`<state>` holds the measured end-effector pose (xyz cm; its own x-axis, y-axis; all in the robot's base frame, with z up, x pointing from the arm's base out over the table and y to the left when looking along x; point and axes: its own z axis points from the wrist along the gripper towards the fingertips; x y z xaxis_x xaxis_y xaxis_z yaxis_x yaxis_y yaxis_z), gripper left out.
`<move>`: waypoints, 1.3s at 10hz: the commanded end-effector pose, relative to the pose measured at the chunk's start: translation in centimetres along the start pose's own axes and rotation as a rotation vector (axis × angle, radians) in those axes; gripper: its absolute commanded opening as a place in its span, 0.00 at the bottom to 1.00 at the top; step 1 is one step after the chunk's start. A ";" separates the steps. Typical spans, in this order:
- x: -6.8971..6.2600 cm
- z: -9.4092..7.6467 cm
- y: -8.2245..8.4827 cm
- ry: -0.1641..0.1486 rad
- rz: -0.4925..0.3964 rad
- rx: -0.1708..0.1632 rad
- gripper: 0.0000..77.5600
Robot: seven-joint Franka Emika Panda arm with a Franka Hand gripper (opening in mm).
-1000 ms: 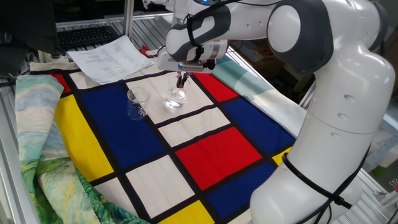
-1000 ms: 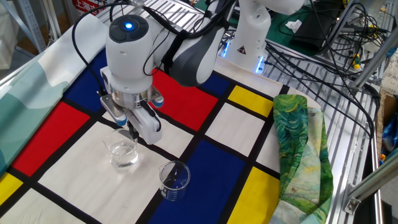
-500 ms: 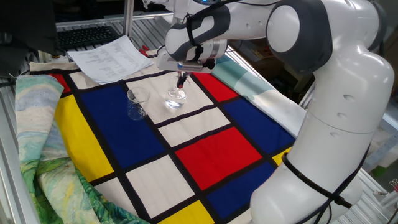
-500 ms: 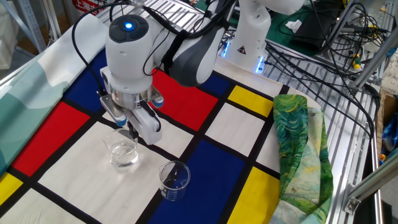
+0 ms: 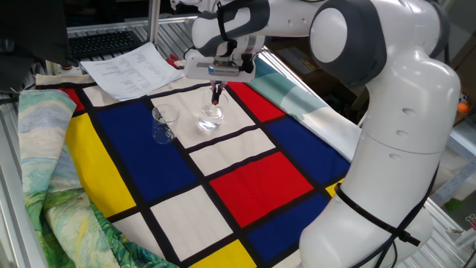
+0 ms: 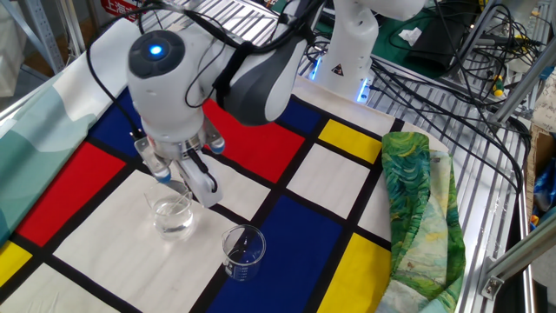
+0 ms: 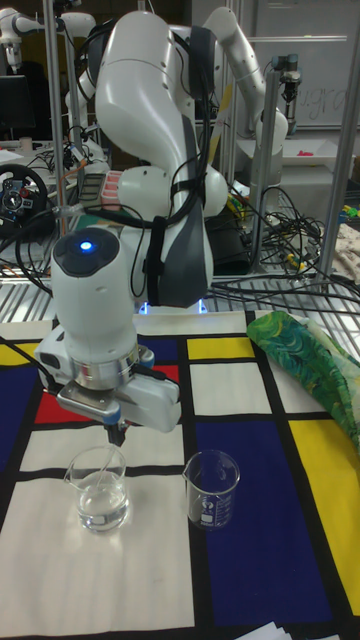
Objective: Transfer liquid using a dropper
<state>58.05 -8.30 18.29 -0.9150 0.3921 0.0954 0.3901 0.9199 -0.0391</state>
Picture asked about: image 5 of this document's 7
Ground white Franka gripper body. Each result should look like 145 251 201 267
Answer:
184 49 257 83

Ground glass beaker with water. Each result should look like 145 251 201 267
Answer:
196 90 228 132

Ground empty printed glass beaker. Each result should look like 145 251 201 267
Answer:
150 103 181 145

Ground printed white paper sheets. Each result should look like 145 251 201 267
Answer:
80 41 186 102

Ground teal and white cloth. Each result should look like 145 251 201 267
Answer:
247 55 362 163

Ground black computer keyboard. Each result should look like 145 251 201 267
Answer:
68 30 144 60

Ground Mondrian colour block cloth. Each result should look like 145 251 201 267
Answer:
36 68 353 268

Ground green painting print cloth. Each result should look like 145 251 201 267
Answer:
17 89 179 268

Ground black monitor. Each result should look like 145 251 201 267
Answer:
0 0 74 94

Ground wooden cup with balls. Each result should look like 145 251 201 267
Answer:
451 91 472 127

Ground silver wrist camera blue caps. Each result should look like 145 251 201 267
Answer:
207 54 256 77

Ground aluminium frame post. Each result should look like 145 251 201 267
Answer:
147 0 161 44

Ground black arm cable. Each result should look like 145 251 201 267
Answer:
181 0 451 268

